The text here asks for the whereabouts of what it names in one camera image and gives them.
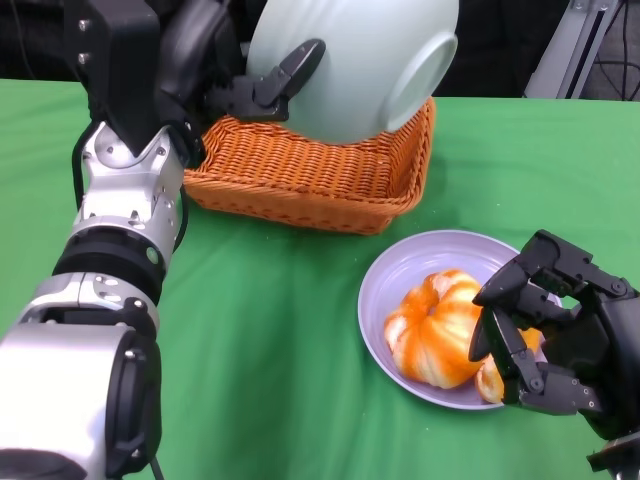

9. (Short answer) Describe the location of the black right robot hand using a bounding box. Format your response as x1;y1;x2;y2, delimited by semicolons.
468;229;640;442

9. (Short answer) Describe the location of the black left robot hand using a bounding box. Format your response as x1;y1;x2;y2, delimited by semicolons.
157;0;327;169

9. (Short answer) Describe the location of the orange glazed ring bread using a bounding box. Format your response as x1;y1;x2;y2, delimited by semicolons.
474;327;544;405

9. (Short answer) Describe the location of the orange white striped bread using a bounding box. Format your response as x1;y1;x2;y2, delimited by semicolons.
383;268;494;389

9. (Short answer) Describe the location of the pale grey bowl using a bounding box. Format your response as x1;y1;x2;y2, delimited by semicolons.
247;0;460;146

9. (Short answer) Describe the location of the orange wicker basket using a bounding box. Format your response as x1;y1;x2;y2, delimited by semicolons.
182;97;437;236

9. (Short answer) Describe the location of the lilac round plate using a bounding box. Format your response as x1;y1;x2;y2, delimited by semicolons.
357;229;564;411

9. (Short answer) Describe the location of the black backdrop curtain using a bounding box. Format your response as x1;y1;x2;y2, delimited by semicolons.
0;0;571;101

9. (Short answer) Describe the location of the grey metal stand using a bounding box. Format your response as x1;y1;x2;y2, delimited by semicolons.
522;0;621;101

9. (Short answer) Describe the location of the green tablecloth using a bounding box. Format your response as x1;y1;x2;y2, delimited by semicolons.
0;78;640;480

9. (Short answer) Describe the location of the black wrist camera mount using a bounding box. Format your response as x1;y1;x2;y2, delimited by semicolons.
587;434;640;476
63;0;162;157

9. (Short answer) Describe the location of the black floor cable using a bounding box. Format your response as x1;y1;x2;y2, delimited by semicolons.
592;0;640;104

